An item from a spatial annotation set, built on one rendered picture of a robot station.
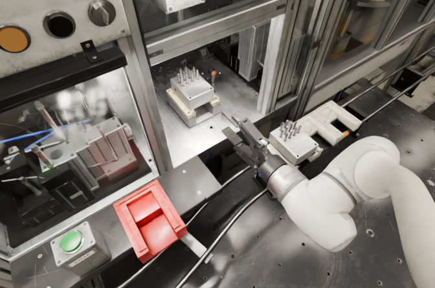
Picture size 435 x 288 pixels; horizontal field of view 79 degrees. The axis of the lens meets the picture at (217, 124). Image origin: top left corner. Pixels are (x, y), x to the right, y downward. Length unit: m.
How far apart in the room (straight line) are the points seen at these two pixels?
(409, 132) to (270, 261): 0.87
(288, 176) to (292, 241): 0.38
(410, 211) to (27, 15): 0.59
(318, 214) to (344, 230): 0.06
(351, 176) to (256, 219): 0.46
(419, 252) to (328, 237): 0.25
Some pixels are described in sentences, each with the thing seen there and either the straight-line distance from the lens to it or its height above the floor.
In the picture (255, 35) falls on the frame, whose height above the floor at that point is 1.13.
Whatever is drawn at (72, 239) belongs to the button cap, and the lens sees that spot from 0.67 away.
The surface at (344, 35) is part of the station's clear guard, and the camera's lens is 1.11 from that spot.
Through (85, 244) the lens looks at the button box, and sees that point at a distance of 0.67.
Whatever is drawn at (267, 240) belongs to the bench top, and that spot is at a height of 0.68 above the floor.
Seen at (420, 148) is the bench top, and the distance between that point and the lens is 1.44.
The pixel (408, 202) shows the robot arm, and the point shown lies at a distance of 0.51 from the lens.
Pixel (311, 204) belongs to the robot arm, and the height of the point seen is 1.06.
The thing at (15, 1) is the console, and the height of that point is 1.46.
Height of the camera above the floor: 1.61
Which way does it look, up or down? 50 degrees down
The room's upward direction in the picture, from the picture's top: straight up
